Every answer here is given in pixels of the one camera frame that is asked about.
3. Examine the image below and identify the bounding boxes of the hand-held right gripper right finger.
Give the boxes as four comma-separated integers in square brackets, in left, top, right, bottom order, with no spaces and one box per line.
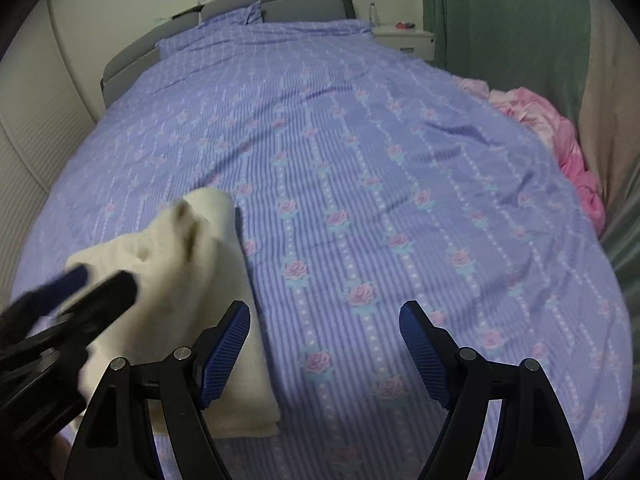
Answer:
[398,300,586,480]

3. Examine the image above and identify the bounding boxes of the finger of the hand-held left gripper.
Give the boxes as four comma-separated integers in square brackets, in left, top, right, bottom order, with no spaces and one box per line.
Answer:
[55,271,140,341]
[7,265,92,318]

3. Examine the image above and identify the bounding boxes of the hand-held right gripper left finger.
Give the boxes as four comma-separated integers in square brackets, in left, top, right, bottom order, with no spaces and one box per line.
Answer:
[65,300,252,480]

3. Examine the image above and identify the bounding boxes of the cream pants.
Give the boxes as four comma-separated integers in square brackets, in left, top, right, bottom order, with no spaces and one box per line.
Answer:
[65,187,282,438]

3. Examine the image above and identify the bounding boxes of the white louvered wardrobe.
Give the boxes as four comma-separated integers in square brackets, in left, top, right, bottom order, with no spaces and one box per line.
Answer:
[0,0,108,301]

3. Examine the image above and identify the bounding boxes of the bed with purple cover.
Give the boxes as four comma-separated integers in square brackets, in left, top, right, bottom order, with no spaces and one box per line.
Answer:
[10,17,631,480]

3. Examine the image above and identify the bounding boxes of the green curtain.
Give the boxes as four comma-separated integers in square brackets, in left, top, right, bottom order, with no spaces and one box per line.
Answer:
[417,0,598,121]
[597,195,640,301]

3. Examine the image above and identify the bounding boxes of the pink cloth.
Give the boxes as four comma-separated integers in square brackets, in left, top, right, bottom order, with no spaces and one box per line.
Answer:
[452,77,607,233]

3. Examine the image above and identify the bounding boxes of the purple pillow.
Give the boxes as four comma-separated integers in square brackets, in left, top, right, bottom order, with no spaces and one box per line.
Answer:
[197,0,263,28]

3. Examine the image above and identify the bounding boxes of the beige curtain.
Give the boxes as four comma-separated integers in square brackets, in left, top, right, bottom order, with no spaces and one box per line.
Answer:
[577,0,640,211]

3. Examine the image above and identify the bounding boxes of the white nightstand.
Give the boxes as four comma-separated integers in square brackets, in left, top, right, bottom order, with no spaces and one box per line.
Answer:
[372,24,437,63]

